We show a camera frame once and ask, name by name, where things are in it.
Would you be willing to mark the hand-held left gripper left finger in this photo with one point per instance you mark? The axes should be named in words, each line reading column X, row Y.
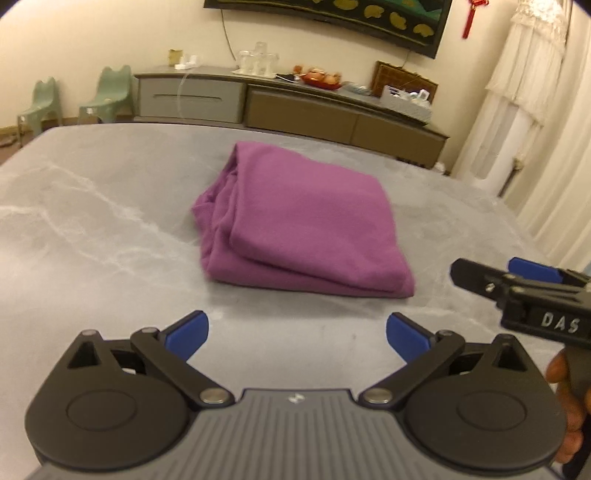
column 189, row 337

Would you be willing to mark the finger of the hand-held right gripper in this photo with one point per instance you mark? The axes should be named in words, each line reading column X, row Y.
column 475, row 277
column 535, row 268

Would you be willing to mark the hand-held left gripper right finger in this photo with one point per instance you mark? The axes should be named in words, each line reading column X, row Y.
column 406, row 337

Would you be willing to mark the purple garment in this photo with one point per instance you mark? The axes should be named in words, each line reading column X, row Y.
column 300, row 217

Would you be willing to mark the person's right hand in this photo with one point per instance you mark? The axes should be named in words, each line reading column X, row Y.
column 558, row 374

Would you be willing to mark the white curtain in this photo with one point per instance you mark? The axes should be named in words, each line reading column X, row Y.
column 554, row 161

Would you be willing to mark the white tower appliance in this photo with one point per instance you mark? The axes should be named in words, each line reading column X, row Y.
column 503, row 152

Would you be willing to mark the white storage basket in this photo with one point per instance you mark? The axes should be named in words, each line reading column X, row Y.
column 406, row 108

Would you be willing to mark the brown woven board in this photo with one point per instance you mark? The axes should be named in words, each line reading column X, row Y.
column 392, row 74

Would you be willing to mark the grey dish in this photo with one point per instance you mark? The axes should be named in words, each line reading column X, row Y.
column 358, row 89

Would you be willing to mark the long grey-brown media cabinet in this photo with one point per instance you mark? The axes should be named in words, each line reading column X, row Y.
column 295, row 110

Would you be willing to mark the red plate of fruit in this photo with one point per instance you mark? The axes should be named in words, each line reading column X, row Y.
column 323, row 79

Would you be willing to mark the green plastic chair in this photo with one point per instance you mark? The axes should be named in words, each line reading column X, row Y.
column 108, row 92
column 44, row 104

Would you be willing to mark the red knot ornament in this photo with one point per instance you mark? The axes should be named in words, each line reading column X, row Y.
column 472, row 18

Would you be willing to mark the black remote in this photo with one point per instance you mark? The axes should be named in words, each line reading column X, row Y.
column 288, row 78

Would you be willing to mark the white charger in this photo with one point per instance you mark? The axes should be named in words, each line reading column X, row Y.
column 189, row 62

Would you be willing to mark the small yellowish box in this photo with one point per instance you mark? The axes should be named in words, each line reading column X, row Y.
column 174, row 57

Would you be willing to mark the clear glass cup set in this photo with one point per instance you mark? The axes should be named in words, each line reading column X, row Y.
column 256, row 62

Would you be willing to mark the dark wall painting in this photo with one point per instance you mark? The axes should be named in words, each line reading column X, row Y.
column 415, row 27

